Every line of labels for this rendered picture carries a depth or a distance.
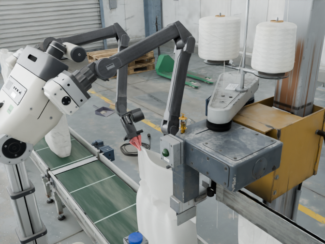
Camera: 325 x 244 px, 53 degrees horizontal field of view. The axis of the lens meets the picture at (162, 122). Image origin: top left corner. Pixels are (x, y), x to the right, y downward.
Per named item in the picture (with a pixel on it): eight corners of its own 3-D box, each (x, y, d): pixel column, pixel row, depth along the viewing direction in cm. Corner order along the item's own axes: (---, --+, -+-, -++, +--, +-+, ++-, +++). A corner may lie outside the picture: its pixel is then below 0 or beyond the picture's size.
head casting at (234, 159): (171, 194, 125) (169, 125, 113) (216, 173, 138) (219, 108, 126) (229, 239, 103) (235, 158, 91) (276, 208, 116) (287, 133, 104)
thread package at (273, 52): (241, 69, 116) (244, 20, 109) (267, 62, 123) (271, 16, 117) (277, 78, 105) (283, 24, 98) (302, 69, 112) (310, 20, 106)
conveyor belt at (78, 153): (-2, 108, 439) (-4, 102, 436) (27, 101, 460) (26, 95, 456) (54, 180, 275) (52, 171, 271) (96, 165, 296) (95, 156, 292)
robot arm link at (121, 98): (117, 40, 185) (119, 33, 175) (127, 41, 187) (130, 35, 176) (114, 114, 180) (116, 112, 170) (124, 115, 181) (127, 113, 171)
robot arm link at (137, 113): (115, 108, 180) (117, 105, 172) (134, 100, 183) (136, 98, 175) (124, 128, 180) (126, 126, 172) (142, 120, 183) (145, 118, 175)
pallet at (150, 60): (88, 65, 709) (87, 58, 703) (135, 56, 774) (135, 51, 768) (106, 72, 647) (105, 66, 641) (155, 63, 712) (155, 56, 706)
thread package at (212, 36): (189, 58, 135) (189, 15, 128) (218, 53, 144) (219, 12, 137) (218, 66, 123) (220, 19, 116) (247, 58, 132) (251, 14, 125)
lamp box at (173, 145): (160, 159, 115) (159, 136, 112) (170, 155, 118) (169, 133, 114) (173, 168, 110) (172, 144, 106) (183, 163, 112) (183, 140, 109)
